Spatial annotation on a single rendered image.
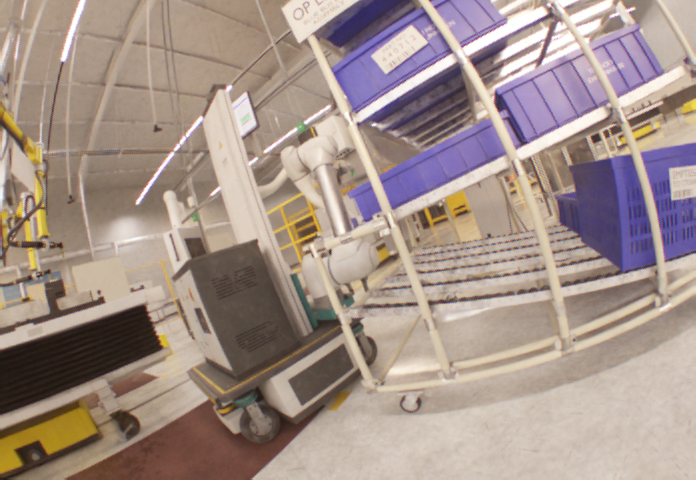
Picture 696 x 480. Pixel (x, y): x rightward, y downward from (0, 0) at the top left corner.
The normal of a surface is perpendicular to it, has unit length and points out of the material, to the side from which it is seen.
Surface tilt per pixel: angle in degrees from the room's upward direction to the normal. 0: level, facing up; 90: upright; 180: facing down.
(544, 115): 90
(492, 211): 90
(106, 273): 90
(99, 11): 176
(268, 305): 90
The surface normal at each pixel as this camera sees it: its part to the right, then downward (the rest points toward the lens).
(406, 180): -0.45, 0.12
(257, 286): 0.65, -0.30
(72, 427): 0.79, -0.35
